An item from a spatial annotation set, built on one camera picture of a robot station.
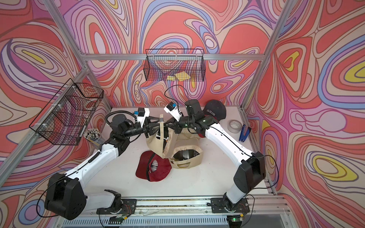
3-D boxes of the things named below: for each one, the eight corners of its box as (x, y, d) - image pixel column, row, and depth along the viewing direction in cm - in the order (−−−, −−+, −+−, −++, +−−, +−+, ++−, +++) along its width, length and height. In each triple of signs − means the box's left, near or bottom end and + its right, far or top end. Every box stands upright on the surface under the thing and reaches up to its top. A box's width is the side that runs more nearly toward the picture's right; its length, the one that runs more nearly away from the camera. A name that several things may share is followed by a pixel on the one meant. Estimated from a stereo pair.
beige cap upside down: (170, 172, 85) (168, 165, 76) (172, 143, 97) (171, 134, 89) (201, 172, 85) (203, 165, 76) (199, 143, 98) (200, 134, 89)
